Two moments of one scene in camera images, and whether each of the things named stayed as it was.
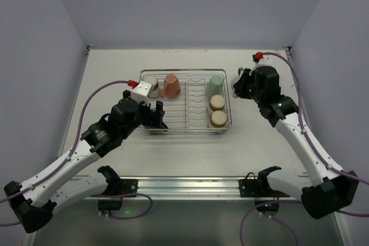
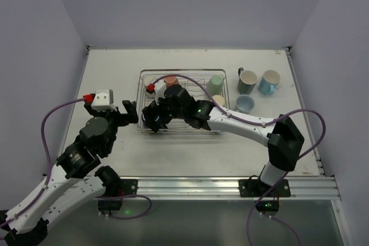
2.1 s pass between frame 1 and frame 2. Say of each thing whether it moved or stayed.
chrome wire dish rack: stayed
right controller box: stayed
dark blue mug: stayed
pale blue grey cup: moved
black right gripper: moved
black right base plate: stayed
